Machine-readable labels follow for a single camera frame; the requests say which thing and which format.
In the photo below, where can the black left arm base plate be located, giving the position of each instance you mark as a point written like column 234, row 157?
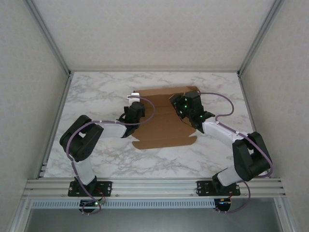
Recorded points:
column 106, row 188

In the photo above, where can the aluminium corner frame post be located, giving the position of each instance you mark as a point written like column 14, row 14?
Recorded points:
column 50, row 36
column 260, row 36

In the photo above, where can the aluminium mounting rail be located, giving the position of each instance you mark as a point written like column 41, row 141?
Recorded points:
column 154, row 188

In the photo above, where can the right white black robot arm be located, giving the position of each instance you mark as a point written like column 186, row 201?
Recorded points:
column 222, row 130

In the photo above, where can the aluminium lower frame post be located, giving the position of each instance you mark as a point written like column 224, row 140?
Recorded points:
column 20, row 215
column 287, row 215

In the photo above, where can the aluminium table side rail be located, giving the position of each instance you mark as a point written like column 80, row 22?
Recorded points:
column 60, row 108
column 246, row 96

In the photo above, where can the aluminium rear frame bar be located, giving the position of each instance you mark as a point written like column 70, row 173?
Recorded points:
column 154, row 70

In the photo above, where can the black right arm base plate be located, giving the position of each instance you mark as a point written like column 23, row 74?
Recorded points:
column 205, row 188

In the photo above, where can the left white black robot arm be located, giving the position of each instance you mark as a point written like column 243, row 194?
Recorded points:
column 109, row 130

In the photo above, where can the brown cardboard paper box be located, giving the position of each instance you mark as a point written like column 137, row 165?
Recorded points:
column 164, row 135

